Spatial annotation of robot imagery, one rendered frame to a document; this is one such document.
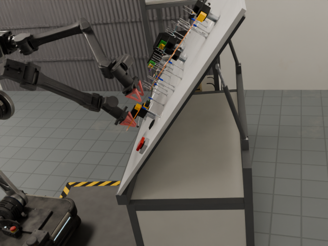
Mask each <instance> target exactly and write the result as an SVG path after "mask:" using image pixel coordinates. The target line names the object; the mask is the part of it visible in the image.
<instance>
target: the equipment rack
mask: <svg viewBox="0 0 328 246"><path fill-rule="evenodd" d="M139 2H140V8H141V14H142V19H143V27H144V32H145V38H146V44H147V49H148V55H149V58H150V56H151V54H152V52H153V44H152V38H151V33H150V27H149V21H148V15H147V10H150V9H156V12H157V19H158V25H159V32H160V33H164V26H163V19H162V12H161V8H167V7H176V6H184V5H193V4H195V3H196V2H197V0H139ZM163 59H165V60H167V61H168V59H170V56H168V55H163ZM217 63H218V64H219V68H220V69H221V64H220V57H218V59H217V60H216V61H215V63H214V64H213V75H207V76H205V78H204V79H203V80H202V92H203V91H217V90H222V82H221V79H220V76H219V74H218V71H217V69H216V68H215V65H216V64H217ZM155 71H156V70H154V69H151V72H152V77H153V76H154V73H155ZM154 77H155V76H154ZM154 77H153V78H154ZM208 77H209V78H208ZM211 77H213V78H214V79H213V78H211ZM207 83H212V84H214V86H213V85H212V84H207Z"/></svg>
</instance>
